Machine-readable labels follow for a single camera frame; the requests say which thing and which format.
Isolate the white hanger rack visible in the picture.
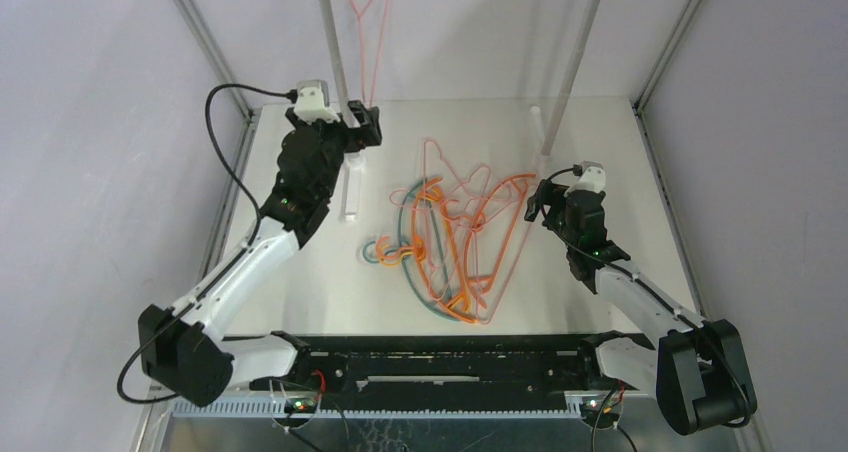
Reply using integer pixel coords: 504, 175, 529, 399
318, 0, 601, 222

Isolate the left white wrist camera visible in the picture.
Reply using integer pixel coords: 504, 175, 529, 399
293, 79, 341, 124

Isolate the right black camera cable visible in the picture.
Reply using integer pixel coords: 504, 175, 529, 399
540, 165, 757, 430

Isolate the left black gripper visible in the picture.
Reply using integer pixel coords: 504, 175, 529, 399
286, 101, 380, 200

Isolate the teal plastic hanger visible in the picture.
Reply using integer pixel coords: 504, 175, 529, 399
361, 178, 478, 323

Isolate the large orange plastic hanger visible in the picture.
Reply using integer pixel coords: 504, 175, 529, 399
440, 173, 537, 325

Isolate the aluminium frame post left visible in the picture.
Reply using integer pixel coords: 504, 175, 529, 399
172, 0, 255, 273

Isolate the left black camera cable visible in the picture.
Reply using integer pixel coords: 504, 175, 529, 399
116, 83, 297, 407

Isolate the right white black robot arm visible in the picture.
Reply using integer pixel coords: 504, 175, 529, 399
524, 178, 758, 436

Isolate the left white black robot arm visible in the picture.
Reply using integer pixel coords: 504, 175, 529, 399
134, 101, 383, 407

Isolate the black camera cable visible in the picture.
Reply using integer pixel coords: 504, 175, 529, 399
540, 165, 757, 430
116, 83, 297, 407

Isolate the aluminium frame post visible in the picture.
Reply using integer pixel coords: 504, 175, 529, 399
631, 0, 706, 282
172, 0, 255, 273

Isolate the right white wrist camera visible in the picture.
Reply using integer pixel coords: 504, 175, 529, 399
570, 161, 606, 194

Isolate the aluminium frame post right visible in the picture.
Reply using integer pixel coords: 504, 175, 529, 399
631, 0, 706, 282

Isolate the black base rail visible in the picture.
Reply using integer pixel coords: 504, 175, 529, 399
250, 333, 645, 413

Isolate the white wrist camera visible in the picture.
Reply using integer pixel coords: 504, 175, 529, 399
293, 79, 341, 124
570, 161, 606, 194

